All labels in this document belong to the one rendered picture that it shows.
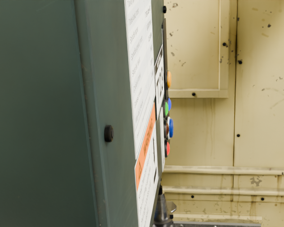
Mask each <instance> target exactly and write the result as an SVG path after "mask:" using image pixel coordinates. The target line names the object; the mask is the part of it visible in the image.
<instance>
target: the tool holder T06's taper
mask: <svg viewBox="0 0 284 227"><path fill-rule="evenodd" d="M169 217H170V215H169V211H168V206H167V201H166V197H165V192H164V190H162V193H161V194H158V199H157V204H156V209H155V215H154V221H156V222H164V221H166V220H167V219H168V218H169Z"/></svg>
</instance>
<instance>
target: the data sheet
mask: <svg viewBox="0 0 284 227"><path fill-rule="evenodd" d="M124 3H125V16H126V34H127V48H128V61H129V74H130V87H131V106H132V118H133V132H134V145H135V158H136V159H137V156H138V153H139V150H140V145H141V142H142V139H143V136H144V132H145V129H146V125H147V122H148V118H149V115H150V111H151V108H152V105H153V101H154V98H155V79H154V59H153V32H152V13H151V0H124Z"/></svg>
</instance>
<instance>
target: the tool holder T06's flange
mask: <svg viewBox="0 0 284 227"><path fill-rule="evenodd" d="M169 215H170V217H169V218H168V219H167V220H166V221H164V222H156V221H153V227H173V226H172V225H171V224H172V223H174V222H173V220H172V219H173V213H172V212H171V211H169Z"/></svg>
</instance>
